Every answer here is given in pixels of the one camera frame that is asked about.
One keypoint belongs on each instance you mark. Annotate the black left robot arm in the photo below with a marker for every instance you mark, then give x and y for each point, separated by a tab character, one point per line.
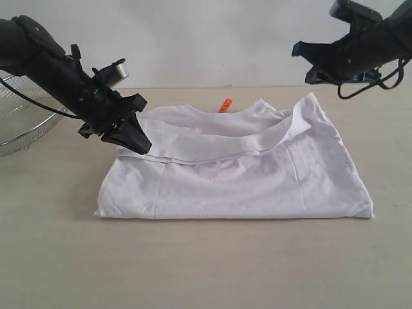
28	49

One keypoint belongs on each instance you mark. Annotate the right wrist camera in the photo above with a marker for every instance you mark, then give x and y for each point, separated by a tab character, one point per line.
350	11

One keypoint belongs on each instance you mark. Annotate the white t-shirt red print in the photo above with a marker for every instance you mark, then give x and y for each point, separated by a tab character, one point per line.
258	163

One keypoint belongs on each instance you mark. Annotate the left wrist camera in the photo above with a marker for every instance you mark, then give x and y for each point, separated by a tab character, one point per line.
113	74

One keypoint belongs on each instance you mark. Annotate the metal mesh basket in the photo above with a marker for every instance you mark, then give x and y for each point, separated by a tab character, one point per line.
22	123

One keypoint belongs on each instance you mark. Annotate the orange shirt neck tag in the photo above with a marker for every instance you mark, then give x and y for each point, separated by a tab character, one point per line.
225	106

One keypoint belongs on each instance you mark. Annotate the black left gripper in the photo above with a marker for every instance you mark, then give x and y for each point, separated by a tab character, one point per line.
104	111

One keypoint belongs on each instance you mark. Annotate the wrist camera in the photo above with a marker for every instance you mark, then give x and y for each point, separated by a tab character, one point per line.
113	74
350	11

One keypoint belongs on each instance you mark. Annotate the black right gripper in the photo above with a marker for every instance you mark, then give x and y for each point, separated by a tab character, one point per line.
380	44

